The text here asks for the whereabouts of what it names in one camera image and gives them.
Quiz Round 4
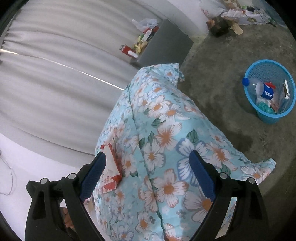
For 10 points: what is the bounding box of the red white peanut bag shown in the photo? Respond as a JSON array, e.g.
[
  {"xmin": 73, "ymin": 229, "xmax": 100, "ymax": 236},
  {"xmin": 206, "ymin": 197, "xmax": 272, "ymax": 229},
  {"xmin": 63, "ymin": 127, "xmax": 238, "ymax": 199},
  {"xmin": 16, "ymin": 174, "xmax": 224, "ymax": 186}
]
[{"xmin": 98, "ymin": 144, "xmax": 122, "ymax": 194}]

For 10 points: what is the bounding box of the pepsi plastic bottle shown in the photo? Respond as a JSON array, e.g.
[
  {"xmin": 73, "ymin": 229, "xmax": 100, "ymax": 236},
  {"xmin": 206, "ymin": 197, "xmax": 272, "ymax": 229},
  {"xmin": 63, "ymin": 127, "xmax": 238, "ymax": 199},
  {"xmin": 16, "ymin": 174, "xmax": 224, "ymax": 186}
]
[{"xmin": 242, "ymin": 78, "xmax": 274, "ymax": 100}]

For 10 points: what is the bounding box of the red wrapper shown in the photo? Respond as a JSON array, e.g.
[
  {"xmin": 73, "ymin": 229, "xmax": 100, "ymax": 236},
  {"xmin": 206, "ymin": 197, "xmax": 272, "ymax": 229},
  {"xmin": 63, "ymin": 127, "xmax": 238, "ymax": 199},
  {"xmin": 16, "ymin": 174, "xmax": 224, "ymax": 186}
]
[{"xmin": 264, "ymin": 82, "xmax": 276, "ymax": 89}]

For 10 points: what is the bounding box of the blue mesh trash basket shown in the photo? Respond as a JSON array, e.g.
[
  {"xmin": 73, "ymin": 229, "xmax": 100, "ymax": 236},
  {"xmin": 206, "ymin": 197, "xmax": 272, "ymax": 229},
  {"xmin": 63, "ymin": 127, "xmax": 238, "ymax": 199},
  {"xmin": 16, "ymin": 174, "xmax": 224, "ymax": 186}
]
[{"xmin": 243, "ymin": 59, "xmax": 295, "ymax": 124}]

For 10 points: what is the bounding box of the person left hand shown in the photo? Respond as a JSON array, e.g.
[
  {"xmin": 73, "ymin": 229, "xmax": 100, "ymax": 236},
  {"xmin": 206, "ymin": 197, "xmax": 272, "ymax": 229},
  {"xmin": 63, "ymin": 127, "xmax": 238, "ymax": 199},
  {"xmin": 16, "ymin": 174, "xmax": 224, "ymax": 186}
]
[{"xmin": 60, "ymin": 207, "xmax": 75, "ymax": 230}]

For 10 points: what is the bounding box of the white curtain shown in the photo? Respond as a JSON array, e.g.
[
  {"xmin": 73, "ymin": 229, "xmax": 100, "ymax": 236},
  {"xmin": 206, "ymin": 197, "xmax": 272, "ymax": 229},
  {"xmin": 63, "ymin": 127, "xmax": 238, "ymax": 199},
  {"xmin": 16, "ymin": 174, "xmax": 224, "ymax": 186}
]
[{"xmin": 1, "ymin": 1, "xmax": 160, "ymax": 166}]

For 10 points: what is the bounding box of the small white bottle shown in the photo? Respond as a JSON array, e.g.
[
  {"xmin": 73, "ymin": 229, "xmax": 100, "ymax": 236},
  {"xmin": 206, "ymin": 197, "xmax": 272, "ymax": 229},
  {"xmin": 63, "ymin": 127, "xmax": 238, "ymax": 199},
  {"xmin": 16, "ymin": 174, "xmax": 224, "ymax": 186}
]
[{"xmin": 127, "ymin": 51, "xmax": 138, "ymax": 59}]

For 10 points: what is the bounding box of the grey bedside cabinet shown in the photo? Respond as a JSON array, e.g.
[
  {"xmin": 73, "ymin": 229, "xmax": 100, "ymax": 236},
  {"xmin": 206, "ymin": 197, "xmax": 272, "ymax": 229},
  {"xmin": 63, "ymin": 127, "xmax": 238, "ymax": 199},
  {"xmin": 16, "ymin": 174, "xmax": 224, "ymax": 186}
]
[{"xmin": 130, "ymin": 19, "xmax": 193, "ymax": 69}]

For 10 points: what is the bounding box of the dark cardboard box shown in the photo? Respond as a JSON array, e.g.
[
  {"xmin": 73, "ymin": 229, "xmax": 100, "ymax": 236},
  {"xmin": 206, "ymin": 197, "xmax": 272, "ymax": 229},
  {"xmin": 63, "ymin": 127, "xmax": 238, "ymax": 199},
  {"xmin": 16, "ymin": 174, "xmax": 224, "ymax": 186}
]
[{"xmin": 206, "ymin": 16, "xmax": 230, "ymax": 38}]

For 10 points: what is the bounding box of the clear plastic bag on cabinet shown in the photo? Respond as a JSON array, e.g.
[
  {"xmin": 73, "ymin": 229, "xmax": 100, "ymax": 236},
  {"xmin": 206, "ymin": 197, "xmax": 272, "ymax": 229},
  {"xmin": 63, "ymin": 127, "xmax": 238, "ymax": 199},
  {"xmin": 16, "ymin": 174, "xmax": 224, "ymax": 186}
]
[{"xmin": 131, "ymin": 18, "xmax": 158, "ymax": 33}]

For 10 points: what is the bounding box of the white plastic shopping bag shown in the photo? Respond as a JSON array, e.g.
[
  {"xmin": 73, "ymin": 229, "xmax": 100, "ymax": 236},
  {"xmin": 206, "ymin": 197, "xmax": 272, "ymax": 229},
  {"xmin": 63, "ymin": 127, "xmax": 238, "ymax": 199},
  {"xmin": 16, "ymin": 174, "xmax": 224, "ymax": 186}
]
[{"xmin": 199, "ymin": 0, "xmax": 228, "ymax": 19}]

